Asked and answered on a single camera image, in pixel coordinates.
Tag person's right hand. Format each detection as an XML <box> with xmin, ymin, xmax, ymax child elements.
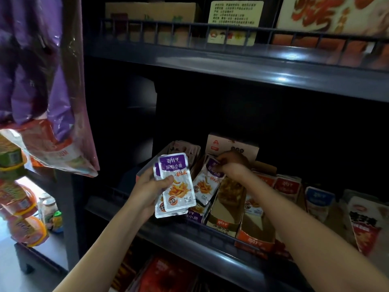
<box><xmin>216</xmin><ymin>150</ymin><xmax>253</xmax><ymax>185</ymax></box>

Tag person's left hand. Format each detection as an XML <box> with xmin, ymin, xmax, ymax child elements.
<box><xmin>126</xmin><ymin>170</ymin><xmax>176</xmax><ymax>224</ymax></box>

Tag purple white snack packet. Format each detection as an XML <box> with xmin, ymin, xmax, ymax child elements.
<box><xmin>193</xmin><ymin>156</ymin><xmax>226</xmax><ymax>206</ymax></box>

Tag handful of purple white packets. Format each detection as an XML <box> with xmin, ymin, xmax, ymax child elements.
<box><xmin>152</xmin><ymin>152</ymin><xmax>197</xmax><ymax>219</ymax></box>

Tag pink white display carton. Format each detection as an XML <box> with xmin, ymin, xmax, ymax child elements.
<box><xmin>137</xmin><ymin>140</ymin><xmax>201</xmax><ymax>180</ymax></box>

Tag grey metal store shelf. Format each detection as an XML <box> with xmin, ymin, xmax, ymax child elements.
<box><xmin>79</xmin><ymin>15</ymin><xmax>389</xmax><ymax>292</ymax></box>

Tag person's right forearm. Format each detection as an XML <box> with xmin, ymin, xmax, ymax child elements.
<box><xmin>240</xmin><ymin>173</ymin><xmax>389</xmax><ymax>292</ymax></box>

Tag person's left forearm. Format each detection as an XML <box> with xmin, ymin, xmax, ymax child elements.
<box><xmin>53</xmin><ymin>210</ymin><xmax>156</xmax><ymax>292</ymax></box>

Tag row of snack display cartons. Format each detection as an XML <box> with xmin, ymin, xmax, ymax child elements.
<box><xmin>185</xmin><ymin>133</ymin><xmax>389</xmax><ymax>277</ymax></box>

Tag dark orange snack packs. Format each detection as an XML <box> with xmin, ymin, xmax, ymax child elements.
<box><xmin>112</xmin><ymin>249</ymin><xmax>137</xmax><ymax>292</ymax></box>

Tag pile of red snack packets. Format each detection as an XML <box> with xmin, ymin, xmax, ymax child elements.
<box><xmin>140</xmin><ymin>255</ymin><xmax>195</xmax><ymax>292</ymax></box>

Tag clear plastic tray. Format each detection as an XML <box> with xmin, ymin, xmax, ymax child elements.
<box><xmin>128</xmin><ymin>252</ymin><xmax>198</xmax><ymax>292</ymax></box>

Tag small green yellow bottle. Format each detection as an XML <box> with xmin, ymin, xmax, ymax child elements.
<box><xmin>50</xmin><ymin>210</ymin><xmax>64</xmax><ymax>235</ymax></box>

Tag small white bottle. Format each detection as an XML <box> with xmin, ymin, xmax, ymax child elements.
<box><xmin>38</xmin><ymin>194</ymin><xmax>58</xmax><ymax>225</ymax></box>

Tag black low display rack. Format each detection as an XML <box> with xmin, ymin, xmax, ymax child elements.
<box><xmin>13</xmin><ymin>170</ymin><xmax>83</xmax><ymax>277</ymax></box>

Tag yellow label dark carton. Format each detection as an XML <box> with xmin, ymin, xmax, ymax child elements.
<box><xmin>207</xmin><ymin>0</ymin><xmax>265</xmax><ymax>46</ymax></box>

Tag purple clear hanging snack bag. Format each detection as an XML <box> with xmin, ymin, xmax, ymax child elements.
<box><xmin>0</xmin><ymin>0</ymin><xmax>100</xmax><ymax>178</ymax></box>

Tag plain brown carton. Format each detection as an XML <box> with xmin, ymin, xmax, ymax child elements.
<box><xmin>105</xmin><ymin>2</ymin><xmax>200</xmax><ymax>47</ymax></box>

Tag hanging string of colourful packs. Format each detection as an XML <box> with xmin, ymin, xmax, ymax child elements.
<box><xmin>0</xmin><ymin>133</ymin><xmax>49</xmax><ymax>248</ymax></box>

